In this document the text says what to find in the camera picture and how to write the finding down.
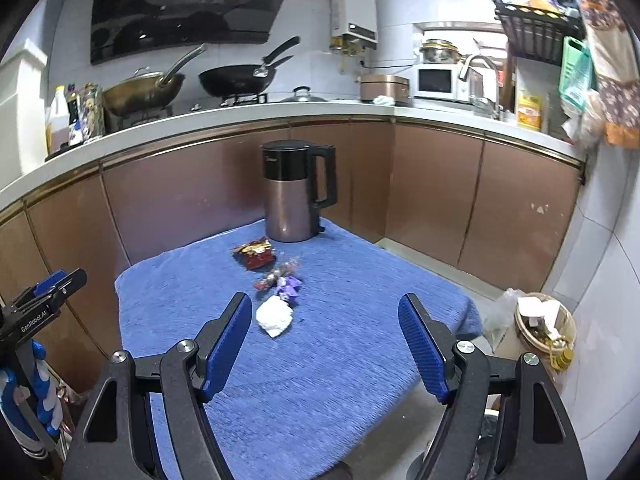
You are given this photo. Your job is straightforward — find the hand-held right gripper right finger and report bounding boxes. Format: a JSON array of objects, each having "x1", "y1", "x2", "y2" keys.
[{"x1": 398, "y1": 292, "x2": 588, "y2": 480}]

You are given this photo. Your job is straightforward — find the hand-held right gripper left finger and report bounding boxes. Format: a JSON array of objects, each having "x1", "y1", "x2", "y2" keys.
[{"x1": 62, "y1": 291, "x2": 253, "y2": 480}]

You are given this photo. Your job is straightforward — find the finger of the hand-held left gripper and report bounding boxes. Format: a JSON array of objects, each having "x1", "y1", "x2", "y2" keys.
[
  {"x1": 31, "y1": 270, "x2": 68, "y2": 297},
  {"x1": 10, "y1": 268, "x2": 88, "y2": 313}
]

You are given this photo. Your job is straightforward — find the white tissue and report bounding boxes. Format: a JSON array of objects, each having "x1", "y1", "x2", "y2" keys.
[{"x1": 256, "y1": 295, "x2": 294, "y2": 337}]

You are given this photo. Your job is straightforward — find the purple wrapper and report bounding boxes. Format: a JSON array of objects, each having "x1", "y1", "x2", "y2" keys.
[{"x1": 272, "y1": 276, "x2": 302, "y2": 306}]

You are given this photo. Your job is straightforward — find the red-brown candy wrapper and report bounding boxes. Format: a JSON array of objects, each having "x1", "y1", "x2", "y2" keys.
[{"x1": 231, "y1": 239, "x2": 277, "y2": 271}]

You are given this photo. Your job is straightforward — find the cream trash bin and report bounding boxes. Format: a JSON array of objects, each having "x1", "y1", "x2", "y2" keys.
[{"x1": 515, "y1": 292, "x2": 577, "y2": 356}]

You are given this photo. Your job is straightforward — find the clear plastic bag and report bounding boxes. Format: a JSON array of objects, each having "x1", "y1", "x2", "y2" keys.
[{"x1": 482, "y1": 287, "x2": 526, "y2": 351}]

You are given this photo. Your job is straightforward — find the blue terry towel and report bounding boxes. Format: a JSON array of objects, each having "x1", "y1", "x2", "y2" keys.
[{"x1": 115, "y1": 217, "x2": 483, "y2": 480}]

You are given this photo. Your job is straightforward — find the amber oil bottle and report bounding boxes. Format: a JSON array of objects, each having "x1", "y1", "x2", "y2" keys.
[{"x1": 547, "y1": 347, "x2": 575, "y2": 372}]

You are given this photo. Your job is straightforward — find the black and bronze electric kettle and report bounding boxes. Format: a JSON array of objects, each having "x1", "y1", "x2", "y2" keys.
[{"x1": 260, "y1": 141, "x2": 337, "y2": 243}]

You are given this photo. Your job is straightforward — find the brown base cabinets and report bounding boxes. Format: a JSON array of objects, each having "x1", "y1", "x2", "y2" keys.
[{"x1": 0, "y1": 115, "x2": 586, "y2": 396}]

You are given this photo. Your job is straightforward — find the white plastic oil jug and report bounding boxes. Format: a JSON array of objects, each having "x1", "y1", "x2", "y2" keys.
[{"x1": 45, "y1": 86, "x2": 71, "y2": 156}]

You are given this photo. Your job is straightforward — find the white boxed column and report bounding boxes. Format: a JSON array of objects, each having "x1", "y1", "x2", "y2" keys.
[{"x1": 0, "y1": 40, "x2": 48, "y2": 191}]

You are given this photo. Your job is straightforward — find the dark sauce bottle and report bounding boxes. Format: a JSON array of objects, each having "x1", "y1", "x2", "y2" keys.
[{"x1": 67, "y1": 85, "x2": 83, "y2": 146}]

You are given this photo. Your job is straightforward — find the cut glass vase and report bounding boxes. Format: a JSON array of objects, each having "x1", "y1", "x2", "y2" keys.
[{"x1": 77, "y1": 83, "x2": 106, "y2": 138}]

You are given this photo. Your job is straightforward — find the gold wok with lid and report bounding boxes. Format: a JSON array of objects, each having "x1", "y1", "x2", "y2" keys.
[{"x1": 102, "y1": 44, "x2": 207, "y2": 117}]

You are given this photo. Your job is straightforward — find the gas stove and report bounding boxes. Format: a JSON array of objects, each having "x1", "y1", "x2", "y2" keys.
[{"x1": 107, "y1": 92, "x2": 271, "y2": 128}]

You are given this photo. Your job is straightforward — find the glass pot lid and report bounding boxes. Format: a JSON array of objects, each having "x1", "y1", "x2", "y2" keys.
[{"x1": 277, "y1": 86, "x2": 328, "y2": 103}]

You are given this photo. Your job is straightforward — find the yellow packet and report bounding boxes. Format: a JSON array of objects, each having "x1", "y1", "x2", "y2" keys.
[{"x1": 516, "y1": 90, "x2": 545, "y2": 131}]

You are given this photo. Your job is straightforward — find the black frying pan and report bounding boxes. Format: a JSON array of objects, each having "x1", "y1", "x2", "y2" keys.
[{"x1": 199, "y1": 36, "x2": 301, "y2": 98}]

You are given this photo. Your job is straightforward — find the bronze rice cooker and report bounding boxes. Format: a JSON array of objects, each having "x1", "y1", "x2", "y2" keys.
[{"x1": 359, "y1": 73, "x2": 413, "y2": 106}]

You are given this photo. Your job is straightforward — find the white microwave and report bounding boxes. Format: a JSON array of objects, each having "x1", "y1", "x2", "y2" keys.
[{"x1": 412, "y1": 64, "x2": 473, "y2": 102}]

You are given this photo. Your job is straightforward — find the white plastic bag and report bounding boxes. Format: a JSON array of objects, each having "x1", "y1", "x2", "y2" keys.
[{"x1": 560, "y1": 90, "x2": 606, "y2": 148}]

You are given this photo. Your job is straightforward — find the chrome faucet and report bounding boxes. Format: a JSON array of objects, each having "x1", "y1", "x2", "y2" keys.
[{"x1": 459, "y1": 55, "x2": 503, "y2": 118}]

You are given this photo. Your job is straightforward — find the steel pot with lid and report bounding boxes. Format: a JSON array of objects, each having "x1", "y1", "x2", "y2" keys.
[{"x1": 419, "y1": 39, "x2": 460, "y2": 65}]

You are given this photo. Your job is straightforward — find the black glass range hood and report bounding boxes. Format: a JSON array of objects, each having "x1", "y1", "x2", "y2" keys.
[{"x1": 90, "y1": 0, "x2": 306, "y2": 66}]

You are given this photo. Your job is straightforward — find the floral apron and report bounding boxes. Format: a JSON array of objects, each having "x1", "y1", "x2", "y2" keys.
[{"x1": 577, "y1": 0, "x2": 640, "y2": 148}]

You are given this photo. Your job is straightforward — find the white water heater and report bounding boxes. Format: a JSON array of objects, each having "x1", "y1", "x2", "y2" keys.
[{"x1": 330, "y1": 0, "x2": 378, "y2": 53}]

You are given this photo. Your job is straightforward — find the black wall dish rack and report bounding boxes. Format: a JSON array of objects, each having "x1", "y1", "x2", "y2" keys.
[{"x1": 487, "y1": 0, "x2": 583, "y2": 66}]

